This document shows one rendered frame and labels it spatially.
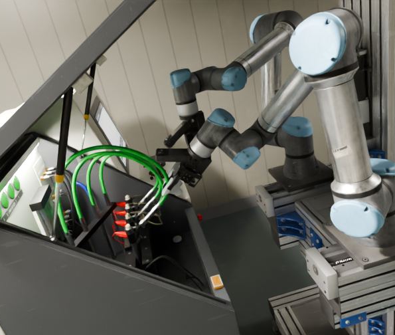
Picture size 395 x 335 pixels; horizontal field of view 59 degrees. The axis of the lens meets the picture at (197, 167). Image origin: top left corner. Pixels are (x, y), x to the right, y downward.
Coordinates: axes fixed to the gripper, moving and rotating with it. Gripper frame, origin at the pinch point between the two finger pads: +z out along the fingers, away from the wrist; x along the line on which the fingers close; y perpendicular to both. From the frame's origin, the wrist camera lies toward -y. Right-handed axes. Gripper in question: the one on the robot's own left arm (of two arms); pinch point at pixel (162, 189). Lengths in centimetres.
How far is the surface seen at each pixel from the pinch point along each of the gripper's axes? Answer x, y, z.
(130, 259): -9.5, 2.3, 27.8
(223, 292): -29.7, 25.0, 4.0
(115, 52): 172, -34, 31
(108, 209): 11.5, -9.9, 29.0
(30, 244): -38.0, -31.7, 1.2
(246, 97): 178, 74, 10
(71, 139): 30.0, -34.4, 18.2
